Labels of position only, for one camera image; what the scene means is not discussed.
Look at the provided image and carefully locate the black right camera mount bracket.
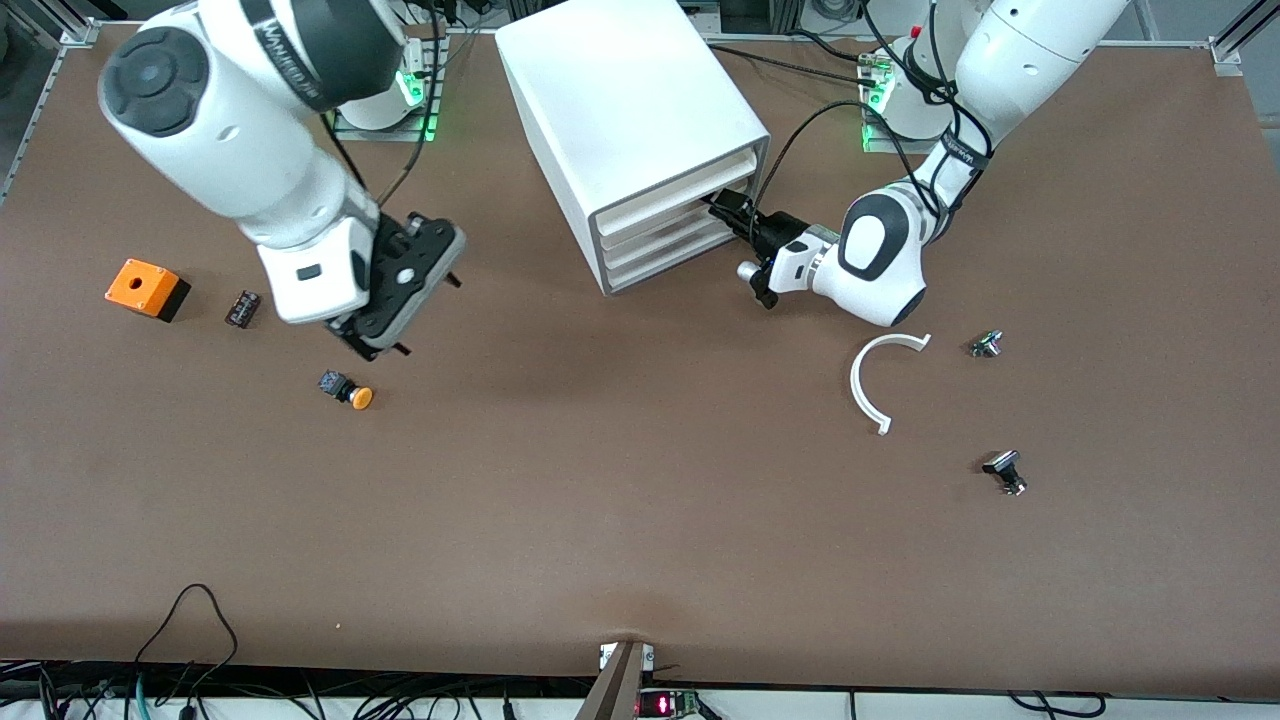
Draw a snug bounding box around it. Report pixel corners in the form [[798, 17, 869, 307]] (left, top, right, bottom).
[[338, 212, 468, 363]]

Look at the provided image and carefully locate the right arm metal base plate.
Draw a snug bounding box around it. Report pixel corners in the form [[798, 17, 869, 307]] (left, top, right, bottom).
[[332, 25, 442, 143]]

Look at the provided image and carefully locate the aluminium frame profile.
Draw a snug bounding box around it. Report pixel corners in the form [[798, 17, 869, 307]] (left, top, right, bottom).
[[45, 0, 103, 47], [1208, 0, 1280, 77]]

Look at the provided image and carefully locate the device with red display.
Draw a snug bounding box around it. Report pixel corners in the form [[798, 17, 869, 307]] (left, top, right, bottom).
[[636, 688, 703, 720]]

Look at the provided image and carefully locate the thin black looped cable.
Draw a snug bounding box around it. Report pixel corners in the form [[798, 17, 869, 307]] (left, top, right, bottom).
[[133, 584, 240, 691]]

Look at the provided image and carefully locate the black base power cable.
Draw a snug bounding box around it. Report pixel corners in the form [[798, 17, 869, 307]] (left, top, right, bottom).
[[705, 28, 886, 91]]

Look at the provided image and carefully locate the white curved plastic ring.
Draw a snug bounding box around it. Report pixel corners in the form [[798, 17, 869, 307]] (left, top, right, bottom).
[[850, 332, 933, 437]]

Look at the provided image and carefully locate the orange box with black base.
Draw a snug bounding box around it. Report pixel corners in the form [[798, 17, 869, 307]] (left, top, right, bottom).
[[104, 258, 192, 324]]

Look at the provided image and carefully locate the orange push button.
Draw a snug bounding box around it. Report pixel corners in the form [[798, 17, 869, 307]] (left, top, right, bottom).
[[318, 370, 375, 412]]

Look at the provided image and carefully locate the brown camera mount pole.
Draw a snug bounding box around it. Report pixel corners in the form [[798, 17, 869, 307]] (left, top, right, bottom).
[[574, 640, 653, 720]]

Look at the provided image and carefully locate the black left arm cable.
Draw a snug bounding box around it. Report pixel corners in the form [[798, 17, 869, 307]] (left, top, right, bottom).
[[750, 0, 993, 263]]

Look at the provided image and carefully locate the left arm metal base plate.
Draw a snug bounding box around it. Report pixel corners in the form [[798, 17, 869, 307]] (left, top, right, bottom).
[[860, 50, 969, 157]]

